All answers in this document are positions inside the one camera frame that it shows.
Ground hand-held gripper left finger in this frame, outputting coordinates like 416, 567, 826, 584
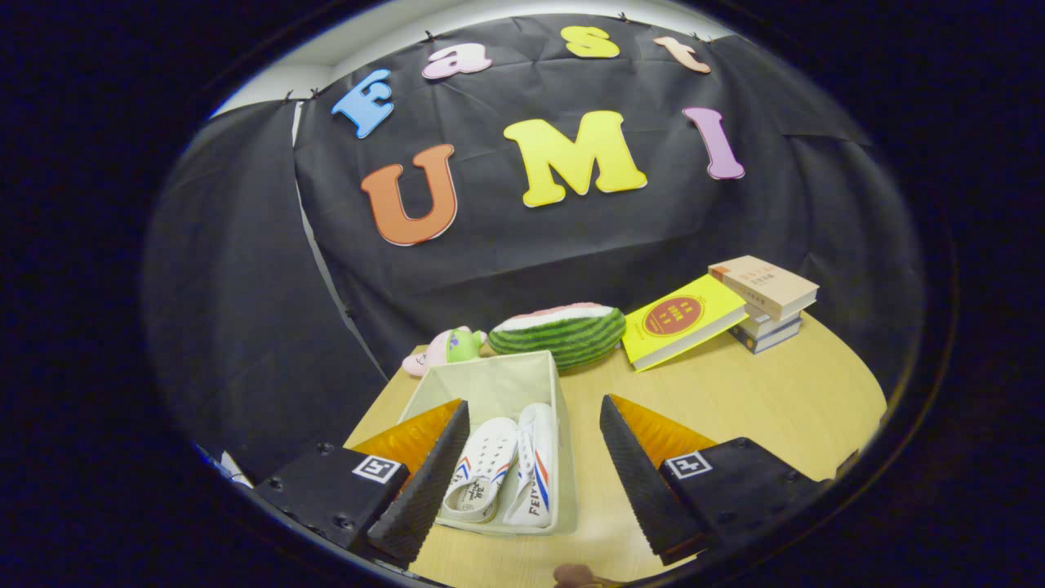
253, 398, 472, 571

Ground pink and green plush toy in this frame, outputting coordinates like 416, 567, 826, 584
402, 326, 488, 378

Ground tan book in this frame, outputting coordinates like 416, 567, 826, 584
708, 255, 820, 322

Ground watermelon slice plush toy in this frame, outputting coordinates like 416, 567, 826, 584
487, 302, 627, 371

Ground grey book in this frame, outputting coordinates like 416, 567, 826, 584
729, 318, 803, 354

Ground beige fabric storage box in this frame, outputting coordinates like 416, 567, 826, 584
396, 350, 579, 537

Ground yellow book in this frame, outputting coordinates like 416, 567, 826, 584
622, 274, 749, 372

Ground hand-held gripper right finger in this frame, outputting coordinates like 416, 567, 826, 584
598, 394, 829, 566

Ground white book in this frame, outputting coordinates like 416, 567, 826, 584
739, 304, 805, 340

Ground black backdrop cloth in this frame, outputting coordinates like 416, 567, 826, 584
143, 12, 925, 483

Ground white striped canvas shoe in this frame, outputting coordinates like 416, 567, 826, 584
439, 416, 521, 524
502, 402, 560, 528

